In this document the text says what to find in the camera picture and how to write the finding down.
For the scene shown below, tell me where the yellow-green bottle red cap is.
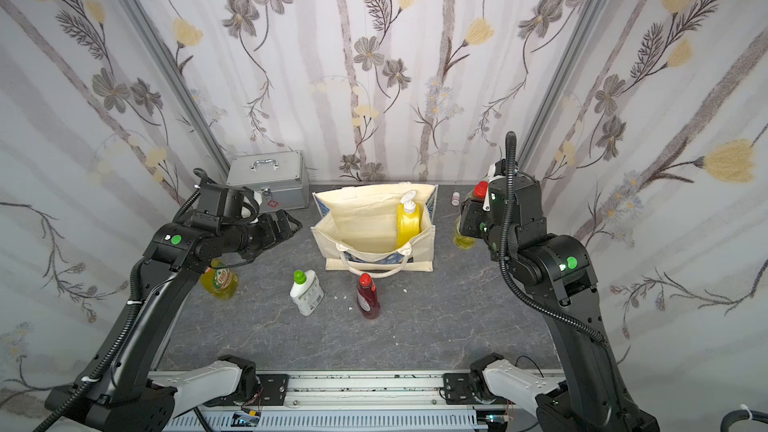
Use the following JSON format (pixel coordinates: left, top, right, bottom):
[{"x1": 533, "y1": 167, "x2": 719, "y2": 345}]
[{"x1": 453, "y1": 180, "x2": 487, "y2": 250}]

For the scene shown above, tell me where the white bottle green cap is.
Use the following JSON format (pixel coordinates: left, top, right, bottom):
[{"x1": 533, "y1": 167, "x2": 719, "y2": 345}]
[{"x1": 290, "y1": 270, "x2": 325, "y2": 316}]

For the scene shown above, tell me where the large yellow pump soap bottle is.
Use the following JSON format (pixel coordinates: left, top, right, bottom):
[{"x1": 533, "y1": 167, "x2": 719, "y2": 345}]
[{"x1": 396, "y1": 190, "x2": 422, "y2": 248}]

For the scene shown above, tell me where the cream canvas shopping bag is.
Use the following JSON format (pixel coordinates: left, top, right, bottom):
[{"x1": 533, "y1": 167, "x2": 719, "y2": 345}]
[{"x1": 311, "y1": 182, "x2": 438, "y2": 278}]

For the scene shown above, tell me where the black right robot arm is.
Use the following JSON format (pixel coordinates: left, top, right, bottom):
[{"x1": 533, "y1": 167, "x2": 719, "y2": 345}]
[{"x1": 458, "y1": 132, "x2": 659, "y2": 431}]

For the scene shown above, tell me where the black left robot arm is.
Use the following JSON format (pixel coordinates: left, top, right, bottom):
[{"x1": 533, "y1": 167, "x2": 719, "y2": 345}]
[{"x1": 37, "y1": 210, "x2": 303, "y2": 431}]

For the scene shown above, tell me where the red dish soap bottle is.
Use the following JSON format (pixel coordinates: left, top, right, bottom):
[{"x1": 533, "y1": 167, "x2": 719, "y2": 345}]
[{"x1": 357, "y1": 273, "x2": 380, "y2": 319}]

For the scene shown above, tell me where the silver metal case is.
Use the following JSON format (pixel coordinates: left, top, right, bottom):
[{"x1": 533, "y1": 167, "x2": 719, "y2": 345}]
[{"x1": 227, "y1": 151, "x2": 310, "y2": 212}]

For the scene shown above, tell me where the green Fairy bottle at left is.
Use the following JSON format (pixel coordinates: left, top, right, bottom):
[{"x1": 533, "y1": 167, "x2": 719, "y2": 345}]
[{"x1": 200, "y1": 259, "x2": 239, "y2": 300}]

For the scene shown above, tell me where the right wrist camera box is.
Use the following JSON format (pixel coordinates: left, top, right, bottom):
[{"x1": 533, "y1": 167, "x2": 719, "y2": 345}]
[{"x1": 483, "y1": 159, "x2": 507, "y2": 212}]

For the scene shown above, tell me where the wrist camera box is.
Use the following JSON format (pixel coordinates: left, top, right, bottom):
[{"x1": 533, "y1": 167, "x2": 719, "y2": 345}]
[
  {"x1": 191, "y1": 183, "x2": 260, "y2": 230},
  {"x1": 483, "y1": 159, "x2": 507, "y2": 212}
]

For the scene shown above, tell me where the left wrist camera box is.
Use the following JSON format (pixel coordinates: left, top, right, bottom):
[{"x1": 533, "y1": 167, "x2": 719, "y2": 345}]
[{"x1": 191, "y1": 183, "x2": 260, "y2": 230}]

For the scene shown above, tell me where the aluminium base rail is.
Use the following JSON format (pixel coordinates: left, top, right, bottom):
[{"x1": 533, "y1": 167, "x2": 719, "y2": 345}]
[{"x1": 150, "y1": 360, "x2": 565, "y2": 431}]

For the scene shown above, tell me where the black corrugated cable bottom right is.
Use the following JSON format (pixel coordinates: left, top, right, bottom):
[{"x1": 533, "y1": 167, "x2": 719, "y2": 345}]
[{"x1": 719, "y1": 404, "x2": 768, "y2": 432}]

